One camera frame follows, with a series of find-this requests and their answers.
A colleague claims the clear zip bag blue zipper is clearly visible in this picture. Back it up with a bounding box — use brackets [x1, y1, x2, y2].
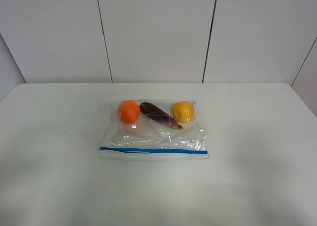
[99, 100, 210, 160]

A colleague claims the yellow lemon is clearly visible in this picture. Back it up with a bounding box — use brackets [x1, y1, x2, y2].
[172, 102, 194, 122]

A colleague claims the purple eggplant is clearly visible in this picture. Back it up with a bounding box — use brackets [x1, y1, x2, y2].
[139, 102, 183, 130]

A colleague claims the orange fruit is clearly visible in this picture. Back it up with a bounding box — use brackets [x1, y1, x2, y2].
[117, 100, 141, 124]

